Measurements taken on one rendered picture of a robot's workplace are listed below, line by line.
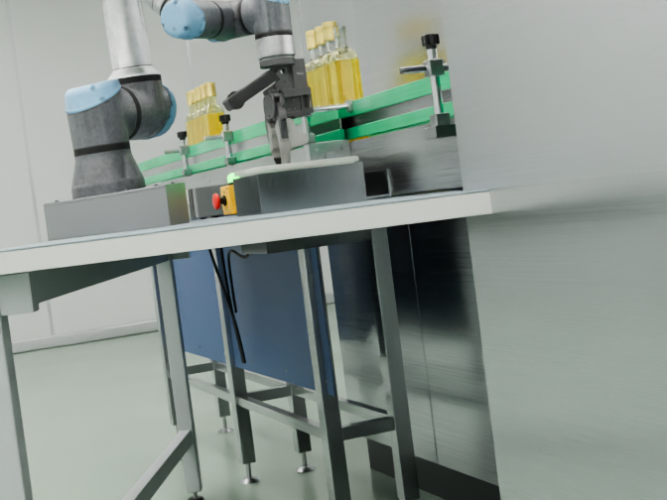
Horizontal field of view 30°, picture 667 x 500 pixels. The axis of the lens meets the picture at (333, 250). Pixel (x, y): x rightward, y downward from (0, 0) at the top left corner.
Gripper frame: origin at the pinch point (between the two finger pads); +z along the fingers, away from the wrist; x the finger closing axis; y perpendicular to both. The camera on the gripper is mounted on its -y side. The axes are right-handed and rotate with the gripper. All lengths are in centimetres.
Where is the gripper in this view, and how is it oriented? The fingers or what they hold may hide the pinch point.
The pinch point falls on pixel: (280, 161)
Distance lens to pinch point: 247.8
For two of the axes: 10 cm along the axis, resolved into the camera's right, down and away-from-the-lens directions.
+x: -3.3, 0.0, 9.4
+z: 1.3, 9.9, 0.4
